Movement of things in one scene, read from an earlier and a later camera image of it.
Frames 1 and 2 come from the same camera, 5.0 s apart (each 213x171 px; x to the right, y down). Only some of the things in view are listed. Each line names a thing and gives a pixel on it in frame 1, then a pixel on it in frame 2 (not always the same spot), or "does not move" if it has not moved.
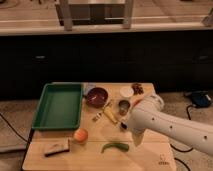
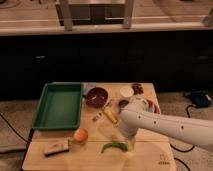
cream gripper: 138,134 to 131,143
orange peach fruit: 80,135 does not move
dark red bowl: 97,97 does not move
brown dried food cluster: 137,88 does not move
